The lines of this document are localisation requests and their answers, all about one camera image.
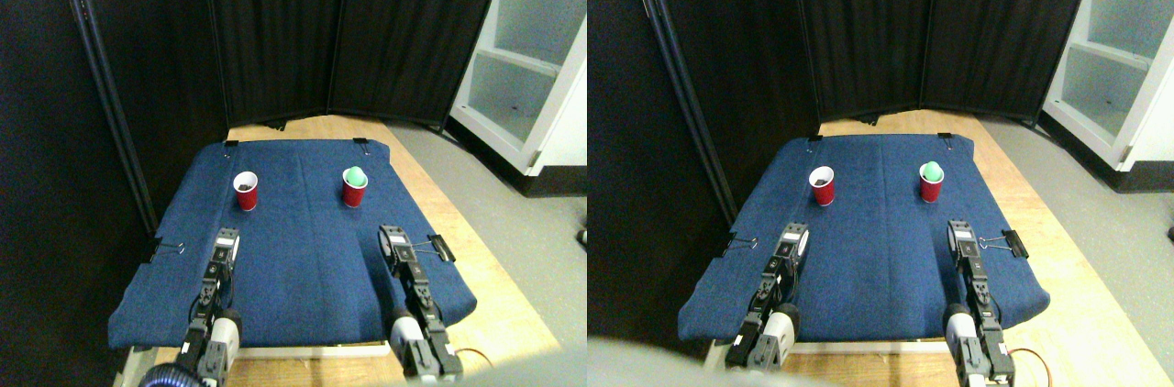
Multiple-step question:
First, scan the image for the dark blue cloth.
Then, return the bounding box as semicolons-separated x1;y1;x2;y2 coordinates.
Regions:
107;138;479;351
677;133;1052;344

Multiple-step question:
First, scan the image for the curtain stand pole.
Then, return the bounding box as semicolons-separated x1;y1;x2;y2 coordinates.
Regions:
57;0;159;234
626;0;737;225

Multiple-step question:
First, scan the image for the white shelf unit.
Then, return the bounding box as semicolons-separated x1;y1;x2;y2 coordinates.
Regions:
1043;0;1174;172
449;0;587;177

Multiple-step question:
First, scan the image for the black ribbed hose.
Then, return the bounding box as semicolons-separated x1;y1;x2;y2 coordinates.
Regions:
142;361;200;387

